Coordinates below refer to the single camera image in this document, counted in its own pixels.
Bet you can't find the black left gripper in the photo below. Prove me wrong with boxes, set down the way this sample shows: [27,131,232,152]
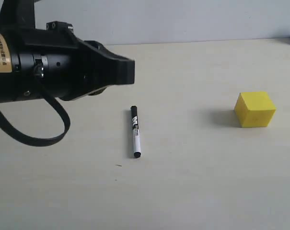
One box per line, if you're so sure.
[0,21,135,103]

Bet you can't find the black white whiteboard marker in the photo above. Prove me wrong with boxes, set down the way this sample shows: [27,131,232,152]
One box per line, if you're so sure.
[130,105,141,159]

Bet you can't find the yellow foam cube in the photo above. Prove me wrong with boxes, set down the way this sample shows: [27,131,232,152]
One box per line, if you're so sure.
[234,91,276,128]

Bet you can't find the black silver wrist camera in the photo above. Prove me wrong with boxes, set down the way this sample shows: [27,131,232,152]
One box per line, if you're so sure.
[0,0,35,31]

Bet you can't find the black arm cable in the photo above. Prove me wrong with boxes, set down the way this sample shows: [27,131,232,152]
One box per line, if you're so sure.
[0,83,71,147]

